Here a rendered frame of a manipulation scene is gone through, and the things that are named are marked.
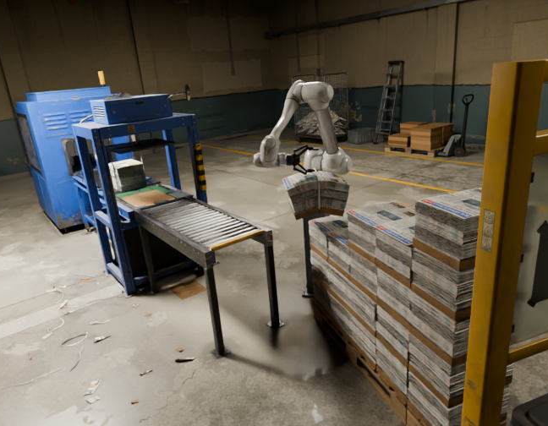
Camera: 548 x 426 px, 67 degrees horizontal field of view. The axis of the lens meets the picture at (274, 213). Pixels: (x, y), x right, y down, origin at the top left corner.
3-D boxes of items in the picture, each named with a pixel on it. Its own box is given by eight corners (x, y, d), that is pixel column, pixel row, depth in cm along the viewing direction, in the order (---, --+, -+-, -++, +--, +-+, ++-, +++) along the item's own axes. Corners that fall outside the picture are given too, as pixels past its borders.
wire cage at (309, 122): (349, 141, 1064) (347, 71, 1009) (326, 146, 1018) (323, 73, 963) (316, 138, 1157) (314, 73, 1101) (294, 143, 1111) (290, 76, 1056)
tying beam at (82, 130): (197, 124, 391) (195, 114, 387) (94, 140, 338) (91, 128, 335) (167, 122, 442) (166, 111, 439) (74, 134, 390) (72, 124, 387)
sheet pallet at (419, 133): (456, 150, 862) (458, 122, 843) (433, 157, 816) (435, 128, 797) (407, 145, 954) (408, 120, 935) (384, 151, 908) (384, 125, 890)
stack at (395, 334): (355, 305, 340) (353, 210, 313) (462, 403, 236) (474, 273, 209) (313, 317, 329) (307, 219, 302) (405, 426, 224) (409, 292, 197)
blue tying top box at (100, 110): (173, 116, 386) (170, 94, 380) (108, 124, 353) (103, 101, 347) (155, 114, 421) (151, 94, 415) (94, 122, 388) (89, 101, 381)
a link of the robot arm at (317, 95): (331, 166, 334) (357, 167, 322) (323, 178, 325) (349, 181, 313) (307, 78, 286) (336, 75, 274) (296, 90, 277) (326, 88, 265)
